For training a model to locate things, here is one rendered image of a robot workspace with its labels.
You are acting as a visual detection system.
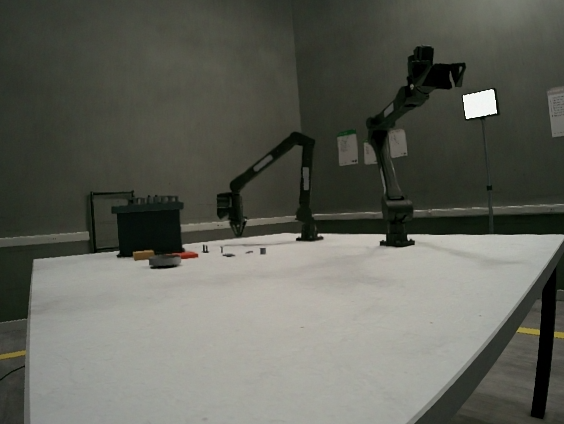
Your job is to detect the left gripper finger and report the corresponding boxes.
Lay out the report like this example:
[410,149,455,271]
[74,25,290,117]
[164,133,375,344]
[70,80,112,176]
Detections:
[411,60,432,86]
[451,63,466,87]

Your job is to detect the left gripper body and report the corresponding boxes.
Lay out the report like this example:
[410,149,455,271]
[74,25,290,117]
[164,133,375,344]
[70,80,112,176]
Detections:
[416,63,454,93]

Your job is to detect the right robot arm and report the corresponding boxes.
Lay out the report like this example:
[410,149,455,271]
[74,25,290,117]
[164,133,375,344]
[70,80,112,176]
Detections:
[217,131,324,241]

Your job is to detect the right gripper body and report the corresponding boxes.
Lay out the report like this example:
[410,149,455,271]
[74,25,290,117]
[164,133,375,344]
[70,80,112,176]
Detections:
[228,206,247,223]

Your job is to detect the tan square block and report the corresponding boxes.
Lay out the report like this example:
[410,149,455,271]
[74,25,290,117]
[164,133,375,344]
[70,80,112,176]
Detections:
[133,250,154,261]

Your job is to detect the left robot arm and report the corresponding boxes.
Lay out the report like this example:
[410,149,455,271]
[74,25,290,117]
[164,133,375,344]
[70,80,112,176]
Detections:
[366,45,434,247]

